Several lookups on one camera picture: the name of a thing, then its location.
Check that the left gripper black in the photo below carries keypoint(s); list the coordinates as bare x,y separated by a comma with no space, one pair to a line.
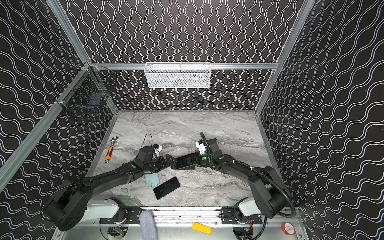
162,162

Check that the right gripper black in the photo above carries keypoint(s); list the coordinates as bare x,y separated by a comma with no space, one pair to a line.
193,160

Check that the blue phone black screen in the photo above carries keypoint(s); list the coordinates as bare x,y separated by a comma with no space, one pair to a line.
182,161

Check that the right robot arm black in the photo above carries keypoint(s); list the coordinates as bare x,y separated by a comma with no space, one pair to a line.
270,197

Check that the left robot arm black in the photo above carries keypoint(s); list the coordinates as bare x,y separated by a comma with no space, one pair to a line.
66,207

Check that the black phone on table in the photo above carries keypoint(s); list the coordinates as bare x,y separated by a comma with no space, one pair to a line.
166,188

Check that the light blue phone case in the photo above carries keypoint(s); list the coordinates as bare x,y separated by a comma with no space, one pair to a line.
152,180

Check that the orange adjustable wrench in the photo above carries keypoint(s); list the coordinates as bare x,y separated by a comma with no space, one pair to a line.
111,148

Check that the yellow card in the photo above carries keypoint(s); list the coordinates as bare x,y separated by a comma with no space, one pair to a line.
202,228

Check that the white mesh basket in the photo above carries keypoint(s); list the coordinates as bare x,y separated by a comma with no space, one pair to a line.
178,75

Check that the red tape roll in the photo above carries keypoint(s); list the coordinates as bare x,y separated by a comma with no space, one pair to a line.
288,229

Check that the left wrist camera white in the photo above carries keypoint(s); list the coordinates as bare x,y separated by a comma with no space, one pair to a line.
157,148

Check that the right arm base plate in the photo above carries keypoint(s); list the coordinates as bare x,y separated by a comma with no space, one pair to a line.
231,216

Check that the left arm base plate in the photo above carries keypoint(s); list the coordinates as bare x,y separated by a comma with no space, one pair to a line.
124,216

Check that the black wire basket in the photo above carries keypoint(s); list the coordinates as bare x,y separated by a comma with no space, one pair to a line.
87,101

